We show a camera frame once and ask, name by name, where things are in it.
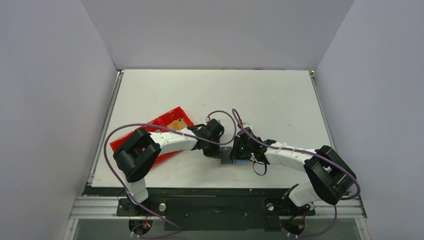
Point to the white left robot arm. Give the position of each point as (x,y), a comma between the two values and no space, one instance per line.
(136,156)

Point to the dark card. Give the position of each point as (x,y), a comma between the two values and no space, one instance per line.
(225,159)

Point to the gold card in tray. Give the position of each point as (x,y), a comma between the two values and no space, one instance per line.
(177,124)

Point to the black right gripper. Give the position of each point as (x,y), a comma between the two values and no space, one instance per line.
(238,156)

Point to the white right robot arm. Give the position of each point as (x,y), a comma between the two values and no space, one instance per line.
(329,176)

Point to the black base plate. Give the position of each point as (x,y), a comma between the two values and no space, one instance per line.
(287,214)

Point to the aluminium frame rail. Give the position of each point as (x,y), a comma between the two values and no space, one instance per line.
(114,207)

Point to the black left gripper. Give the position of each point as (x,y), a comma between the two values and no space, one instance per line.
(214,153)

